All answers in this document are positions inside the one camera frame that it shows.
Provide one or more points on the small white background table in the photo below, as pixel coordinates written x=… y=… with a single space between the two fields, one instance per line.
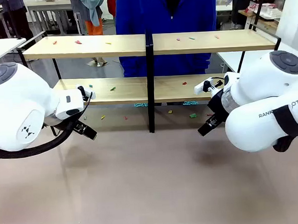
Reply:
x=223 y=9

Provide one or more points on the bystander in dark clothes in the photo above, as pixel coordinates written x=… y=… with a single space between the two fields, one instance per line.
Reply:
x=19 y=18

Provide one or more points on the large white table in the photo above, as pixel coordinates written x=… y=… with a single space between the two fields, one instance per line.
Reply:
x=231 y=60

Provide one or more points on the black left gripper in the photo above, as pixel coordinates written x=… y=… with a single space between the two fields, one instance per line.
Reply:
x=77 y=124

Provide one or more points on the grey background table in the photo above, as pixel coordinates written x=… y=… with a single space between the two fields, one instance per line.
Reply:
x=48 y=4

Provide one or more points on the person in blue jacket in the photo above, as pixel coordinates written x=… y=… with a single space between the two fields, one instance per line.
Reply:
x=184 y=14

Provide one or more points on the red hanging garment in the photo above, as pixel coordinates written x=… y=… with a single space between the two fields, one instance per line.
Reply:
x=111 y=3

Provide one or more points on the teal chenille duster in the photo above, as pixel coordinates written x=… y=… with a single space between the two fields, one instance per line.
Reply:
x=141 y=105

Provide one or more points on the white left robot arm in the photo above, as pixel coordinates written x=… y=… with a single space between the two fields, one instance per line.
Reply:
x=18 y=103

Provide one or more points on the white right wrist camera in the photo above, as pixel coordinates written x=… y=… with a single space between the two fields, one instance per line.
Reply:
x=199 y=88

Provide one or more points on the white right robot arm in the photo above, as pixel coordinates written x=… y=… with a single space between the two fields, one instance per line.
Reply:
x=258 y=91

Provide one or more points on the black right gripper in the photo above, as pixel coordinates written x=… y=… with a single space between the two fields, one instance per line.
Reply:
x=217 y=107

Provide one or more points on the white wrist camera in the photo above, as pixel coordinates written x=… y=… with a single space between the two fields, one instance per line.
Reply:
x=199 y=88
x=88 y=92

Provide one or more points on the clear plastic bags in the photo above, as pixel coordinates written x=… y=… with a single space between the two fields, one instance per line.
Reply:
x=268 y=11

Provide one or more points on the wooden background table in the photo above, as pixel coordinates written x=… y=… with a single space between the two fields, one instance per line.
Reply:
x=266 y=23

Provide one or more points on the bystander with orange trousers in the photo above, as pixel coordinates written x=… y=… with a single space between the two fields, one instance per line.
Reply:
x=93 y=27

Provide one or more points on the wooden shelf unit black frame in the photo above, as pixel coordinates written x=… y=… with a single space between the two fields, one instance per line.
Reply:
x=85 y=48

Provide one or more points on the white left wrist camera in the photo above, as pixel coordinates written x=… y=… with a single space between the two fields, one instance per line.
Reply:
x=88 y=92

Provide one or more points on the hanging dark clothes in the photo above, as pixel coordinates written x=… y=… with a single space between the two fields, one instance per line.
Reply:
x=240 y=1

